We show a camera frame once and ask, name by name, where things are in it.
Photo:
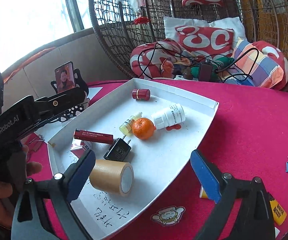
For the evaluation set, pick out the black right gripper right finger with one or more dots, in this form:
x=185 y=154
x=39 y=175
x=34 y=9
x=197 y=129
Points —
x=254 y=219

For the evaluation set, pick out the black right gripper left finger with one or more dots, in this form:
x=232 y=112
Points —
x=30 y=219

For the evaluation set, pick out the yellow black lighter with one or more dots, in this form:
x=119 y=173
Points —
x=279 y=214

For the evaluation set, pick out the yellow glue tube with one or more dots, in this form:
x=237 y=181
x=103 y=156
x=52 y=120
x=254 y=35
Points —
x=203 y=193

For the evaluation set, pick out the cartoon sticker badge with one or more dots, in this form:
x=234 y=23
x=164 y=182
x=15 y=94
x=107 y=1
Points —
x=168 y=216

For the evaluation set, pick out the dark red slim box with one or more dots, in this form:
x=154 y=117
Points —
x=93 y=136

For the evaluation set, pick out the brown tape roll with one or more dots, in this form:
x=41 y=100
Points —
x=114 y=177

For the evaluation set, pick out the black USB charger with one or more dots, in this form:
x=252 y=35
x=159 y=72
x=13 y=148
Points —
x=118 y=150

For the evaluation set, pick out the small yellow liquid bottle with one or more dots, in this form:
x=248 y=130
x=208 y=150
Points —
x=127 y=126

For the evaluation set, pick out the white pill bottle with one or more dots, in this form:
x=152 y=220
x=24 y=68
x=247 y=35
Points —
x=168 y=116

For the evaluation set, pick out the orange tangerine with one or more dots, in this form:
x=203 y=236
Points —
x=143 y=128

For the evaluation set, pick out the red cylindrical cap container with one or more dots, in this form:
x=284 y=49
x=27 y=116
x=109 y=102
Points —
x=141 y=94

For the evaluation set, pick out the left hand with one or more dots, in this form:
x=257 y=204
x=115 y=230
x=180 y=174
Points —
x=1 y=192

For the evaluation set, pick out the eyeglasses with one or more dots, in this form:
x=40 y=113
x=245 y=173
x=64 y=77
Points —
x=34 y=142

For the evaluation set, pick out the smartphone showing video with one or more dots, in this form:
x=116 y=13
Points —
x=65 y=77

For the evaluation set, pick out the black cat phone stand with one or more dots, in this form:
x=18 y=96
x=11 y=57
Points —
x=72 y=101

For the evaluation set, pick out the white cardboard tray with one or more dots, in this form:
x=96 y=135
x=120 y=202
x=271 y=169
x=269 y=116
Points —
x=156 y=162

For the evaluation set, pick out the plaid colourful pillow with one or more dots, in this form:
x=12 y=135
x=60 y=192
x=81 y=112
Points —
x=261 y=64

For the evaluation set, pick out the red white seat cushion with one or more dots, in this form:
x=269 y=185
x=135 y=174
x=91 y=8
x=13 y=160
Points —
x=158 y=59

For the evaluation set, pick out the red white square pillow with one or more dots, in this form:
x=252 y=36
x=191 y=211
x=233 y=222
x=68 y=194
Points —
x=206 y=41

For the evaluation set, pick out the wicker hanging egg chair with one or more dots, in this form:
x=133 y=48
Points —
x=120 y=28

